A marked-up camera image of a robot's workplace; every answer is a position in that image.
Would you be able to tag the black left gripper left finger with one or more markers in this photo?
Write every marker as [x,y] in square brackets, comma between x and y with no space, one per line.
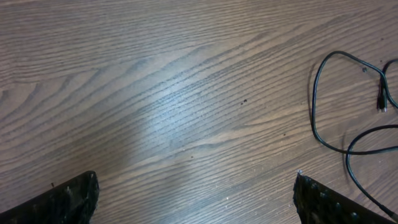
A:
[73,201]

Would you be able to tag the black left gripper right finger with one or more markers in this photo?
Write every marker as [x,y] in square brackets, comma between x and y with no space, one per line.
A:
[316,203]

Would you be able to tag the black USB cable long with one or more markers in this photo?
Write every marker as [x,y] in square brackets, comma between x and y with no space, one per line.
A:
[383,97]

